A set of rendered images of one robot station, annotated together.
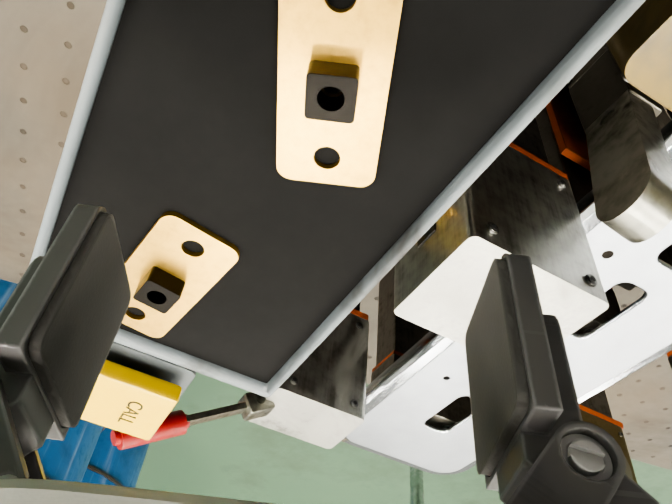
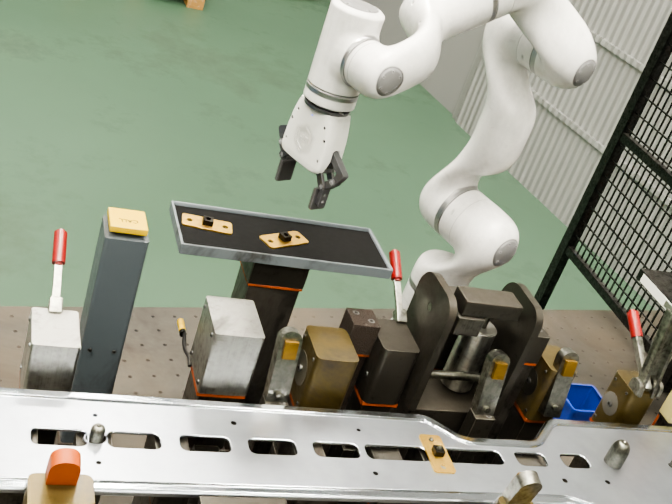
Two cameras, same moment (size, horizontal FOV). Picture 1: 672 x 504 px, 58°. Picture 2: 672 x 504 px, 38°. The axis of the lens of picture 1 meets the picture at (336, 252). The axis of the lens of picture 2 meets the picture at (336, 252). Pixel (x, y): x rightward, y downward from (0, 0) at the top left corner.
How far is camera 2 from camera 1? 162 cm
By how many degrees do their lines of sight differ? 98
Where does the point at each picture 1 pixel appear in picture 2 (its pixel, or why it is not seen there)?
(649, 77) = (311, 330)
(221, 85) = (267, 228)
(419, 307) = (215, 300)
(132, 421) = (122, 221)
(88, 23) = not seen: hidden behind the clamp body
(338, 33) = (292, 237)
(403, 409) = (42, 411)
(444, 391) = (81, 420)
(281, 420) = (45, 319)
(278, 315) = (216, 243)
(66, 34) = not seen: hidden behind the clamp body
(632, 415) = not seen: outside the picture
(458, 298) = (229, 306)
